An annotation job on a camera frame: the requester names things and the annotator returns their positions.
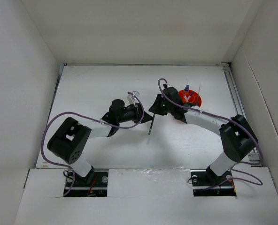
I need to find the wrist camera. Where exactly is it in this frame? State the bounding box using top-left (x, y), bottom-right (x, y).
top-left (163, 83), bottom-right (173, 88)
top-left (127, 90), bottom-right (140, 105)

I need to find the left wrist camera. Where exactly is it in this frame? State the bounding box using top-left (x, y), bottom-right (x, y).
top-left (127, 90), bottom-right (140, 105)

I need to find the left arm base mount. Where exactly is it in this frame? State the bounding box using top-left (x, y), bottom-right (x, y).
top-left (63, 169), bottom-right (109, 197)

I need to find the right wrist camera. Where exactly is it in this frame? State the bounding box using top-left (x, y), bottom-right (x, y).
top-left (163, 83), bottom-right (173, 88)

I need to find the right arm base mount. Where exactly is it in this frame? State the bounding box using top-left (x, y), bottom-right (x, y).
top-left (187, 169), bottom-right (237, 197)

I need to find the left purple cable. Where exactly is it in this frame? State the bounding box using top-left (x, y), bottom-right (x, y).
top-left (41, 91), bottom-right (146, 196)

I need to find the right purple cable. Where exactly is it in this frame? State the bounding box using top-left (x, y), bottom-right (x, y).
top-left (157, 78), bottom-right (264, 192)

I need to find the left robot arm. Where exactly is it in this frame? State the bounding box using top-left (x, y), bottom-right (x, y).
top-left (47, 99), bottom-right (153, 186)

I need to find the orange round organizer container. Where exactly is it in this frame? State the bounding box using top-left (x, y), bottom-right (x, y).
top-left (178, 90), bottom-right (202, 107)

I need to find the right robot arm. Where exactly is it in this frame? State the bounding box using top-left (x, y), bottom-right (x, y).
top-left (149, 85), bottom-right (259, 186)

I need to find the purple cable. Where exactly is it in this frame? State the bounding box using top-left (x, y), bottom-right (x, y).
top-left (41, 91), bottom-right (146, 196)
top-left (157, 78), bottom-right (264, 192)

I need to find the black thin pen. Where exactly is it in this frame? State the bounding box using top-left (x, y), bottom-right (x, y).
top-left (148, 113), bottom-right (156, 135)

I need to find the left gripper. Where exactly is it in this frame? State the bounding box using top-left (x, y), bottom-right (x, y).
top-left (117, 103), bottom-right (153, 125)

